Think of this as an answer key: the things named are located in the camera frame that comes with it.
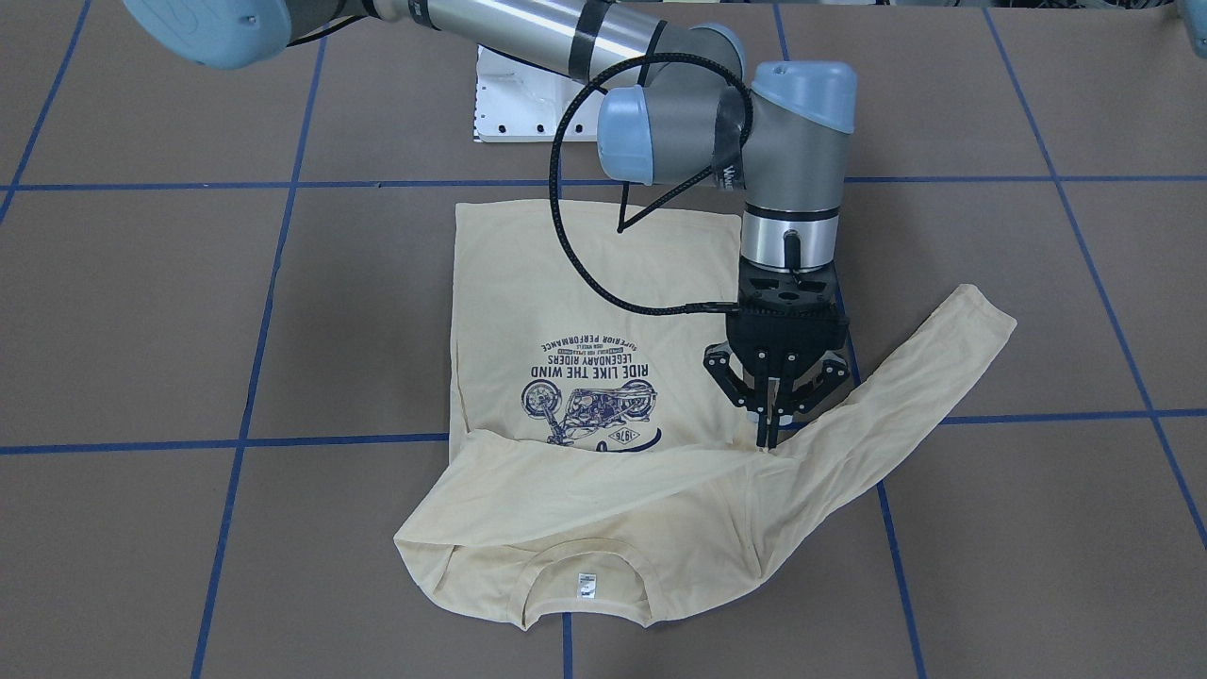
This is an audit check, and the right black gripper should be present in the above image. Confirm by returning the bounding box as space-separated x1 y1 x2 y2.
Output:
702 308 851 450

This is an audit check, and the cream long-sleeve graphic shirt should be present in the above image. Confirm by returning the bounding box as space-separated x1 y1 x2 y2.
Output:
395 199 1018 630

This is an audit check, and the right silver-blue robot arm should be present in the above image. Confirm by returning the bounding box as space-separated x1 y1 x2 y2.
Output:
126 1 857 450

